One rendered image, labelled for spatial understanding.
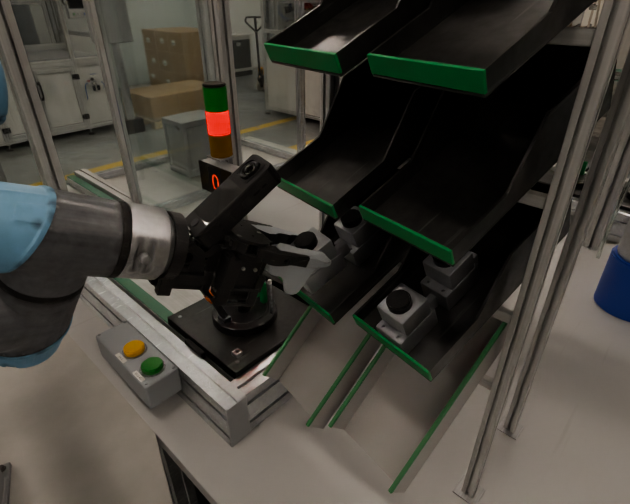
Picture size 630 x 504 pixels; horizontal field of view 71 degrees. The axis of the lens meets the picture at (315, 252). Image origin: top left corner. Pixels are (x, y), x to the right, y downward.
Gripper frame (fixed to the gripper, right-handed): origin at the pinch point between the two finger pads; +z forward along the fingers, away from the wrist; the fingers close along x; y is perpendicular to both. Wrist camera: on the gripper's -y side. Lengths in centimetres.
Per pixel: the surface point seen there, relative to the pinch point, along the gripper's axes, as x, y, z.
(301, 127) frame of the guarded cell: -131, -9, 86
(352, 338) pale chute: 0.3, 14.7, 15.6
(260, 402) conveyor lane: -9.9, 36.2, 11.8
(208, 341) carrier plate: -25.2, 32.9, 6.4
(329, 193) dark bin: 0.0, -7.5, -0.9
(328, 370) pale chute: 0.3, 20.9, 13.4
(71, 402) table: -36, 55, -13
